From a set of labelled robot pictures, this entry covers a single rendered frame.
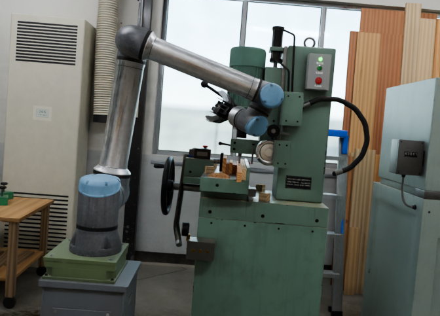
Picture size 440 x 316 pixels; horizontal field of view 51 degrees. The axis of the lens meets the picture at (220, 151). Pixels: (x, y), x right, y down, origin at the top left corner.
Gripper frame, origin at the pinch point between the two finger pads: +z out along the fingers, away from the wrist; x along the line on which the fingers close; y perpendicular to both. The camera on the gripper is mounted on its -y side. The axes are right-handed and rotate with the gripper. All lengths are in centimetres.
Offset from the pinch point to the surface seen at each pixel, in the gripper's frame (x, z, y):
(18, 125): 75, 163, 25
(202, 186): 33.2, -21.4, 1.3
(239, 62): -23.2, 2.8, -3.2
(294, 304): 62, -55, -50
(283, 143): 0.8, -28.9, -22.0
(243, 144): 9.7, -6.7, -21.4
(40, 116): 62, 157, 16
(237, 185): 26.0, -29.7, -8.6
